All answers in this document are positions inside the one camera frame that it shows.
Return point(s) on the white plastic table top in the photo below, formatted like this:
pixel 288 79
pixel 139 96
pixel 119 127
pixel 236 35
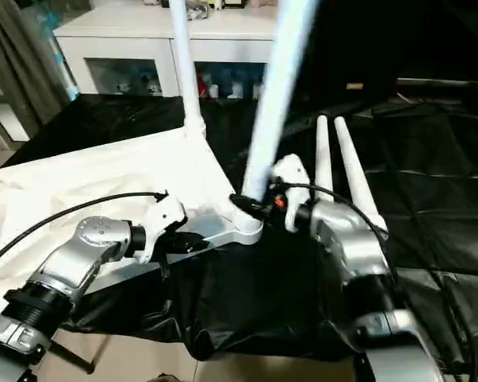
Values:
pixel 88 183

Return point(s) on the white plastic table leg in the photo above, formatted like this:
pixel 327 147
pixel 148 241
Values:
pixel 354 175
pixel 279 95
pixel 187 72
pixel 324 159

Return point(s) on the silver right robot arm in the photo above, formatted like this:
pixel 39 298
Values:
pixel 358 247

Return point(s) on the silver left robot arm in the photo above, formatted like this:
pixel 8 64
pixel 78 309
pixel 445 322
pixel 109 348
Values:
pixel 72 263

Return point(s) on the small yellow tag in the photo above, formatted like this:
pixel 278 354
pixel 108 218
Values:
pixel 354 85

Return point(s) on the black plastic mat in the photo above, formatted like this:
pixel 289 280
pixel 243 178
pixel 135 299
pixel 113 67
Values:
pixel 438 175

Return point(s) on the grey toy figure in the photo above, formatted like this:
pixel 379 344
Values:
pixel 195 8

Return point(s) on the white sideboard cabinet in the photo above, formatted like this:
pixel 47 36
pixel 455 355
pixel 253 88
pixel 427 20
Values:
pixel 119 32

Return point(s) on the beige curtain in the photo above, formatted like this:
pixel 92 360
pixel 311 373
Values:
pixel 24 64

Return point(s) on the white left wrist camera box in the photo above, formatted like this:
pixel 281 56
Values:
pixel 163 223

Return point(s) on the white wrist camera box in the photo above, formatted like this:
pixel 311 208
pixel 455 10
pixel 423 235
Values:
pixel 163 223
pixel 291 183

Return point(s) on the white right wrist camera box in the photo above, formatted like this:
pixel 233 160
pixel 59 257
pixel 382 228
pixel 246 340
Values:
pixel 291 183

